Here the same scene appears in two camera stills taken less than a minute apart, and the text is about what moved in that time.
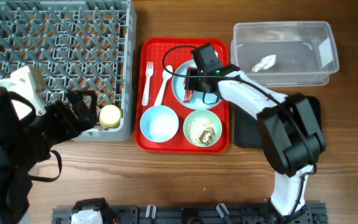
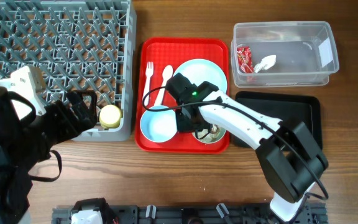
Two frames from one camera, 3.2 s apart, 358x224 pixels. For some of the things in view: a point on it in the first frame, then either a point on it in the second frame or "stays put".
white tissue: x=266 y=62 stays put
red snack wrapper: x=188 y=93 to x=244 y=59
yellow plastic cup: x=110 y=116 stays put
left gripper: x=85 y=121 stays put
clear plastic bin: x=305 y=51 stays put
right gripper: x=191 y=84 to x=182 y=127
